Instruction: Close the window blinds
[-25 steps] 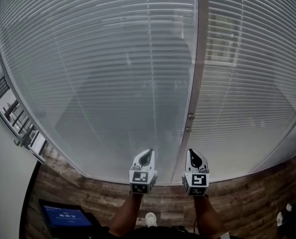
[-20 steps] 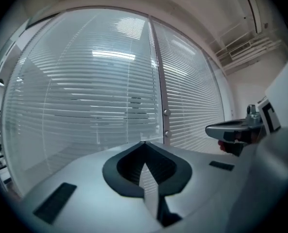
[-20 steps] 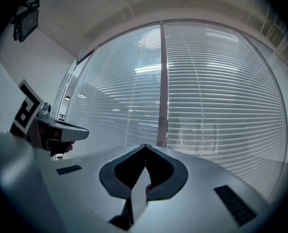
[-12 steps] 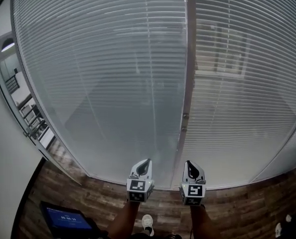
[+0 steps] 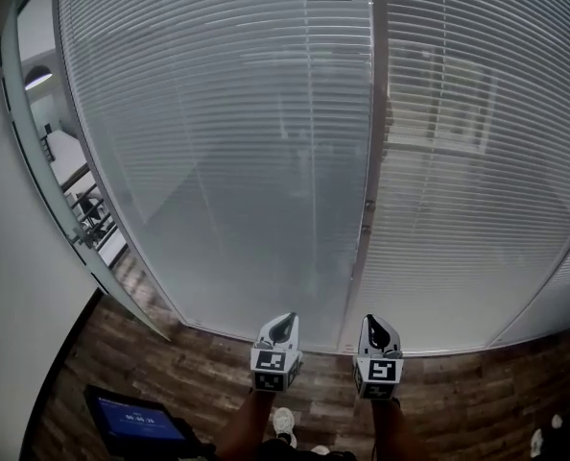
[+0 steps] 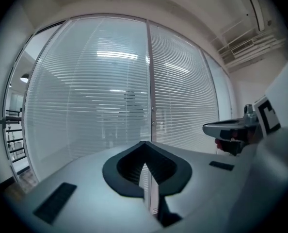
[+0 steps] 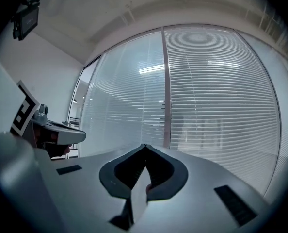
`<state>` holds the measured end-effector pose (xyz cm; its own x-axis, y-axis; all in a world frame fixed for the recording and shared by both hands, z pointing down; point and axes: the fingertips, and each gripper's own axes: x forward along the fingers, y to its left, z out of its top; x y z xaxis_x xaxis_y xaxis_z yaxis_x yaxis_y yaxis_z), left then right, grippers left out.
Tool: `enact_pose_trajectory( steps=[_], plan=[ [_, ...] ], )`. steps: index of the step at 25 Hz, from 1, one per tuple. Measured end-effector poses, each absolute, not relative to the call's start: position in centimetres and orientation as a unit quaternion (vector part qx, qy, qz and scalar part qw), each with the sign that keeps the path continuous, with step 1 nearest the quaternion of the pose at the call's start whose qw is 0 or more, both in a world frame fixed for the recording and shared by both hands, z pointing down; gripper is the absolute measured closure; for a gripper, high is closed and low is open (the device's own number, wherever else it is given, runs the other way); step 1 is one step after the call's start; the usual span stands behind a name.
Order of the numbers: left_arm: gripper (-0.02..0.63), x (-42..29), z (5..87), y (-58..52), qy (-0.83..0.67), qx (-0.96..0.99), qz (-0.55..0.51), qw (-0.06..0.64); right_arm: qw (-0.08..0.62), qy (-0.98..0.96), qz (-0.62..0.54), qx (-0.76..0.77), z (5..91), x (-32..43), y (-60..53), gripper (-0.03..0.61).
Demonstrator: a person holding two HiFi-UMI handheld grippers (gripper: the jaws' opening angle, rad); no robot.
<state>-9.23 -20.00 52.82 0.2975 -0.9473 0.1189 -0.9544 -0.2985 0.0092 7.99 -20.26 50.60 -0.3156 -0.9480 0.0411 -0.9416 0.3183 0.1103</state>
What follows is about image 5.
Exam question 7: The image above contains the person's dark clothing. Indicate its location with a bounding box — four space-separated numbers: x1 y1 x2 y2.
207 437 363 461

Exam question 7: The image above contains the metal door handle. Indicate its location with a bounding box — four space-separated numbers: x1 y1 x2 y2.
65 227 98 250

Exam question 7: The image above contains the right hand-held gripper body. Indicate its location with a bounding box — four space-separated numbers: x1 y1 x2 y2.
352 353 406 401

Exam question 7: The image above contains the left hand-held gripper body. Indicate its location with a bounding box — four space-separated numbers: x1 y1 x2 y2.
249 347 305 395

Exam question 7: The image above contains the person's left white shoe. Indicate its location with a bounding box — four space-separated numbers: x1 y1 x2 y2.
272 406 298 449

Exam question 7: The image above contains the black metal railing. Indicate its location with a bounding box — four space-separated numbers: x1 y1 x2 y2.
39 180 118 242

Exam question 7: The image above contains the person's left forearm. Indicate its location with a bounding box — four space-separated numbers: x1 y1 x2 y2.
215 390 279 461

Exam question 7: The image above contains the person's right forearm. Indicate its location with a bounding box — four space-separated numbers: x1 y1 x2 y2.
369 398 420 461

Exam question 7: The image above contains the black tablet with blue screen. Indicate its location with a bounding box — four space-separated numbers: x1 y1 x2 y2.
83 383 196 456

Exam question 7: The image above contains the frosted glass door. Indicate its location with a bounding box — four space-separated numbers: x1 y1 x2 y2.
0 0 172 343

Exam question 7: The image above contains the grey window frame post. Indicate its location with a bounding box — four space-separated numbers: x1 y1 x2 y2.
337 0 392 352

